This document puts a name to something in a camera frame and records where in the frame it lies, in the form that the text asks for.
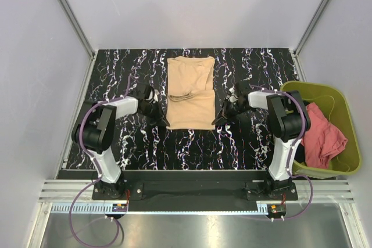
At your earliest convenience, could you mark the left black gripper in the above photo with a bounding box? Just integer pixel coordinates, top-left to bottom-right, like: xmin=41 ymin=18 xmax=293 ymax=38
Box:
xmin=139 ymin=100 xmax=170 ymax=128

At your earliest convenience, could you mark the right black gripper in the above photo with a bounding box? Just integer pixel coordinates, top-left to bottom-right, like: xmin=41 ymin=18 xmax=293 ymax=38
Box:
xmin=212 ymin=99 xmax=249 ymax=127

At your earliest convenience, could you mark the beige t shirt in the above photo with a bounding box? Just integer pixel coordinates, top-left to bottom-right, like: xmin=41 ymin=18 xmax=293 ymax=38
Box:
xmin=166 ymin=56 xmax=216 ymax=130

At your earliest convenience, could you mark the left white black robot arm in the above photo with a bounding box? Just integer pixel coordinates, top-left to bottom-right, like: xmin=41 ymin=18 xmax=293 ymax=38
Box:
xmin=71 ymin=84 xmax=169 ymax=199

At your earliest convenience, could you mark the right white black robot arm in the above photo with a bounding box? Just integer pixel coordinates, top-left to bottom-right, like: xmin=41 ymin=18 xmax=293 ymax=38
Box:
xmin=212 ymin=81 xmax=311 ymax=200

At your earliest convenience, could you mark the black t shirt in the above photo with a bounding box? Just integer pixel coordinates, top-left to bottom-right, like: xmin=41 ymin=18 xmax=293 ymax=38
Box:
xmin=294 ymin=141 xmax=305 ymax=164

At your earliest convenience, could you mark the left small controller board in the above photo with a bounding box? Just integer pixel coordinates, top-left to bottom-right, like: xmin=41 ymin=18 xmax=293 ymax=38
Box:
xmin=112 ymin=203 xmax=128 ymax=212

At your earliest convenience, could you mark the small controller board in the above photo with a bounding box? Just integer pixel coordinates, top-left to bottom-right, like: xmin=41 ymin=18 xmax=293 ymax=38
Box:
xmin=269 ymin=204 xmax=287 ymax=214
xmin=112 ymin=203 xmax=128 ymax=212

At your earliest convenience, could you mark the right small controller board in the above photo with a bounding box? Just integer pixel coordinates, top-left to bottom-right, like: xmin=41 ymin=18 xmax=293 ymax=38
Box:
xmin=269 ymin=204 xmax=287 ymax=214

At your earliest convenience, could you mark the pink t shirt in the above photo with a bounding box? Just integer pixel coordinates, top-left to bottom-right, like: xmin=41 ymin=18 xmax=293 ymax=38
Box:
xmin=301 ymin=102 xmax=348 ymax=169

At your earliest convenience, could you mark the olive green plastic bin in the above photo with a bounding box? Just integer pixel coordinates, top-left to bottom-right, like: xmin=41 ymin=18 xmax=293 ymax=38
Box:
xmin=281 ymin=81 xmax=362 ymax=179

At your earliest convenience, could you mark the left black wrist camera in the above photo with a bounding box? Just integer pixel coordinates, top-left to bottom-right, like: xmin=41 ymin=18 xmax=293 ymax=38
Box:
xmin=136 ymin=84 xmax=159 ymax=102

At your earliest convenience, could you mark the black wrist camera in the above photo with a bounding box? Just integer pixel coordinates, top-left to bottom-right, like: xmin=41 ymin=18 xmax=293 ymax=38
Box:
xmin=227 ymin=81 xmax=251 ymax=103
xmin=136 ymin=84 xmax=159 ymax=102

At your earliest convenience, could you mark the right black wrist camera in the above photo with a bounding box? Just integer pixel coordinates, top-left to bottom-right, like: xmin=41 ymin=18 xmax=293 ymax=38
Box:
xmin=227 ymin=81 xmax=251 ymax=103

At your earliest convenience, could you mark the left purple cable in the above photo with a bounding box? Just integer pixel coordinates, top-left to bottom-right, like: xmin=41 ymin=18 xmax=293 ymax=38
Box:
xmin=68 ymin=76 xmax=126 ymax=245

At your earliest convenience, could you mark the purple cable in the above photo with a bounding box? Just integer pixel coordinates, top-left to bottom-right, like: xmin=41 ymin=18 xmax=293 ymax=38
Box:
xmin=249 ymin=84 xmax=313 ymax=220
xmin=68 ymin=76 xmax=126 ymax=245

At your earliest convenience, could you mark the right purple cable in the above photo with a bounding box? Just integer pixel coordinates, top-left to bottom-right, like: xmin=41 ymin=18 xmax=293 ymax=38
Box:
xmin=249 ymin=84 xmax=313 ymax=220

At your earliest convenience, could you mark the aluminium frame rail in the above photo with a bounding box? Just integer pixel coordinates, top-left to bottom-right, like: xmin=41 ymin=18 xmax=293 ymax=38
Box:
xmin=38 ymin=180 xmax=354 ymax=215

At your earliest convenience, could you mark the left aluminium corner post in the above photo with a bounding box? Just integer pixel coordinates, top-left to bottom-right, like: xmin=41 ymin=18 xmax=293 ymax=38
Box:
xmin=58 ymin=0 xmax=95 ymax=59

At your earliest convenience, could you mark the aluminium corner post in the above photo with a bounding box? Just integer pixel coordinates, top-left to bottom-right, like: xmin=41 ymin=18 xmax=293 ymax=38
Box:
xmin=294 ymin=0 xmax=331 ymax=57
xmin=58 ymin=0 xmax=95 ymax=59

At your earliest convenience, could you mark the right aluminium corner post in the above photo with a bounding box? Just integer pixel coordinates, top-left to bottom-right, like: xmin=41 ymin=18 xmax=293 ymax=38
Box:
xmin=294 ymin=0 xmax=331 ymax=57

